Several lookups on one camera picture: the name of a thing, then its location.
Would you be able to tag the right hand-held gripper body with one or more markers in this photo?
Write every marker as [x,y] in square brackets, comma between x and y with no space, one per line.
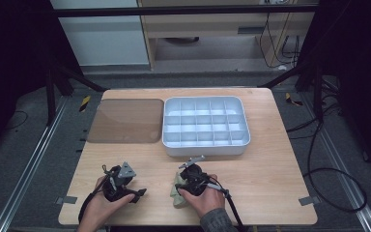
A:
[194,180]

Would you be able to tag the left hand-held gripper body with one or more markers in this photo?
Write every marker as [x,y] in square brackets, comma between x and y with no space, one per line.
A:
[116,187]

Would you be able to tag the light green sock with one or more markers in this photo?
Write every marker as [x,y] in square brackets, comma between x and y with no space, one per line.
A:
[177,199]

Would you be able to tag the white compartment storage box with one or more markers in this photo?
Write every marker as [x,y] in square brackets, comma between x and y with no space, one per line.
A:
[206,129]

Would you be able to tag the person's right hand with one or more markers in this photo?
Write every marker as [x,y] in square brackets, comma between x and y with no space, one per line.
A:
[207,201]

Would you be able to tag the person's left hand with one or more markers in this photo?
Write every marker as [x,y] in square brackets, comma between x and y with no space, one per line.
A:
[99,209]

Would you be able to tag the grey tape piece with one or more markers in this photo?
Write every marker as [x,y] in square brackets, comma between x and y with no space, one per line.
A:
[309,200]
[67,200]

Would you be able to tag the brown translucent lid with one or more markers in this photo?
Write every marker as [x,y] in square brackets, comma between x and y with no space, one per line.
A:
[127,121]

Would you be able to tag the yellow black striped tape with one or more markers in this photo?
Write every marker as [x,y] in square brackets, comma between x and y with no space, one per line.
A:
[84,103]
[292,100]

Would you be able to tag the black metal stand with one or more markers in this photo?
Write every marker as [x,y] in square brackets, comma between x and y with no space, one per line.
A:
[50,96]
[317,93]

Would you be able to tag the white cabinet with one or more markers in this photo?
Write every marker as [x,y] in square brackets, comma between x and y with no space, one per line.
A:
[103,38]

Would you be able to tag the wooden desk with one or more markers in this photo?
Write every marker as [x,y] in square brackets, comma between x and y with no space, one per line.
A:
[206,24]

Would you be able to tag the black horizontal bar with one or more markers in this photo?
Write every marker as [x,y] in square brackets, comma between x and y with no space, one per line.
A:
[180,11]

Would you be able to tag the metal floor rail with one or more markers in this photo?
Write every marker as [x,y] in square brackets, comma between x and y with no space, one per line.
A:
[29,164]
[344,167]

